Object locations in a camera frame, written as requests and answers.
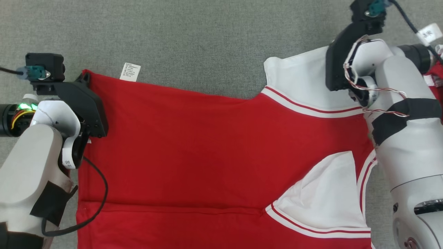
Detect red shirt with white sleeves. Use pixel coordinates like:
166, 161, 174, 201
76, 46, 378, 249

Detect left camera cable teal plug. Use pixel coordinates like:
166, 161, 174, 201
0, 65, 51, 81

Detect right camera cable teal plug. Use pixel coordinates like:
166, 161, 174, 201
367, 0, 443, 63

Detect thin red white wire bundle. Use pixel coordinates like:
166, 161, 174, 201
342, 34, 409, 117

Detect red shorts with white stripe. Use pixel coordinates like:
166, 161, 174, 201
423, 44, 443, 87

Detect camera cable teal plug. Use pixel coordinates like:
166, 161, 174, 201
0, 65, 51, 81
367, 0, 443, 63

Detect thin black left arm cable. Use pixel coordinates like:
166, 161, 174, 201
41, 156, 109, 238

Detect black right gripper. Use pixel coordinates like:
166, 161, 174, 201
325, 20, 383, 92

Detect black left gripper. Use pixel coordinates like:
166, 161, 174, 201
32, 71, 109, 138

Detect white right cable label tag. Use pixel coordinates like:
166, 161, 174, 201
417, 23, 443, 46

